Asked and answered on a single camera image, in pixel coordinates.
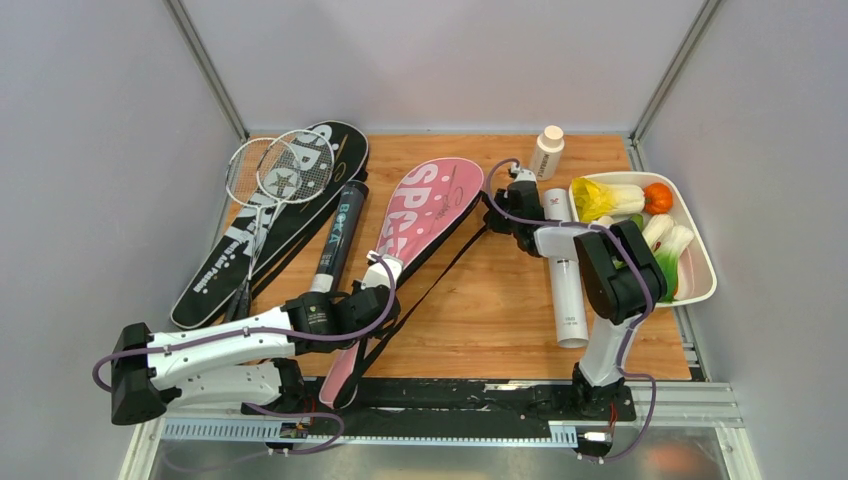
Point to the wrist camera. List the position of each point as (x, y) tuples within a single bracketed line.
[(521, 178), (383, 270)]

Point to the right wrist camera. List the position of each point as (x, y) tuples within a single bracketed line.
[(521, 178)]

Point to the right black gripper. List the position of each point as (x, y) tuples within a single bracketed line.
[(494, 222)]

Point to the black shuttlecock tube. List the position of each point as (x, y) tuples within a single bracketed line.
[(340, 237)]

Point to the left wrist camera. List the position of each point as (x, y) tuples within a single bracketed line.
[(383, 270)]

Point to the white racket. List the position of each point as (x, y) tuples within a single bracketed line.
[(261, 175), (316, 161)]

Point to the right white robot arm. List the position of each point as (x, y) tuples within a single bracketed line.
[(621, 278)]

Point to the yellow napa cabbage toy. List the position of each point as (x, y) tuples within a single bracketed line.
[(594, 200)]

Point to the white racket outer left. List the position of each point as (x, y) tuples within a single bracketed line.
[(261, 175)]

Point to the orange tomato toy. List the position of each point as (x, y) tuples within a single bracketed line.
[(659, 198)]

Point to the pink racket cover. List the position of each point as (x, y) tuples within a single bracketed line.
[(426, 207)]

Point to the mushroom toy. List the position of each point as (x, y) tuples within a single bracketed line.
[(604, 222)]

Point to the bok choy toy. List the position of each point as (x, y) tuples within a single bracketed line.
[(672, 245)]

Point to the white plastic tray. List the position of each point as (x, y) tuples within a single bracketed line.
[(697, 280)]

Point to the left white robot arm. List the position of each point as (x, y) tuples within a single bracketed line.
[(150, 373)]

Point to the beige plastic bottle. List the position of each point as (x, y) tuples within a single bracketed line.
[(549, 147)]

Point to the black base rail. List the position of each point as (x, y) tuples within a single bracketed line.
[(446, 408)]

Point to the white shuttlecock tube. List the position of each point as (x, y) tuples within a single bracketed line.
[(567, 296)]

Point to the black racket cover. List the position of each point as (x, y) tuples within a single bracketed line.
[(212, 287)]

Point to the green leaf vegetable toy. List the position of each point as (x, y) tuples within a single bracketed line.
[(639, 220)]

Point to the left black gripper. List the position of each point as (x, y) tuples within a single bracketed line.
[(357, 289)]

